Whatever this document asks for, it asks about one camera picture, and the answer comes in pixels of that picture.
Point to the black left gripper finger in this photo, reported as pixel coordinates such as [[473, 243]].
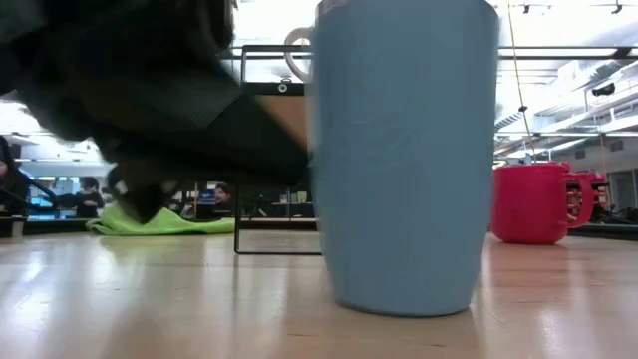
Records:
[[224, 149], [142, 197]]

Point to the tall light blue cup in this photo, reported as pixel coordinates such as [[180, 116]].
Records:
[[404, 164]]

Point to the red mug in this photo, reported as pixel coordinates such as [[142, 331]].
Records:
[[528, 204]]

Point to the black metal shelf, wooden board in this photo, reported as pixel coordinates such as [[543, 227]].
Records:
[[271, 89]]

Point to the green cloth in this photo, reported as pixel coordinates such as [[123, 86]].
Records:
[[174, 225]]

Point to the person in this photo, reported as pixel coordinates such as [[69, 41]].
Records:
[[12, 189], [223, 195], [90, 199]]

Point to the black table edge rail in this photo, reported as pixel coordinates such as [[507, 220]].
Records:
[[55, 227]]

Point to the black ceiling camera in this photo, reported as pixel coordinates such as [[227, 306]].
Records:
[[604, 90]]

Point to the black overhead frame bar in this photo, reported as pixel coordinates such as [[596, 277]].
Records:
[[623, 52]]

